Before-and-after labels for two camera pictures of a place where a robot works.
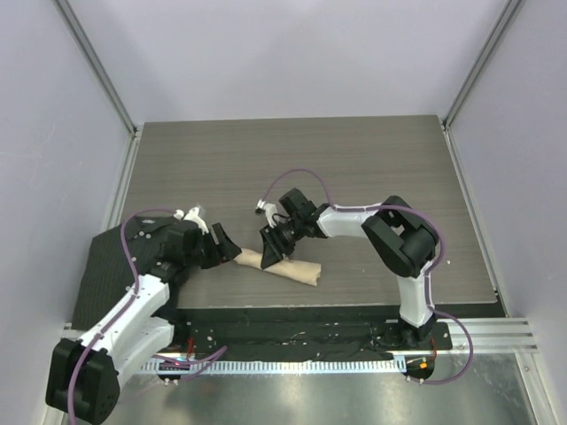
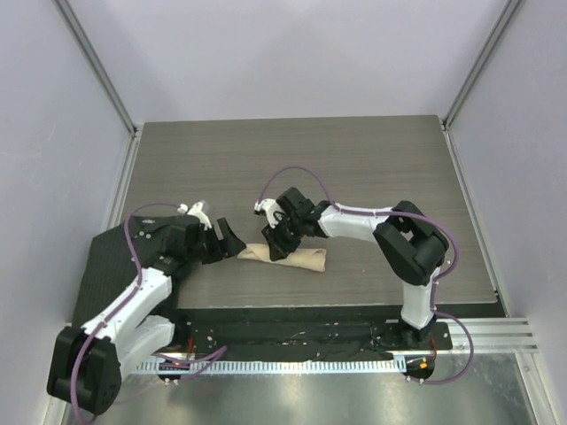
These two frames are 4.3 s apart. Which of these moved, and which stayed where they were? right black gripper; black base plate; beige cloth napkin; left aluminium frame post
Moved: beige cloth napkin
Stayed: right black gripper; left aluminium frame post; black base plate
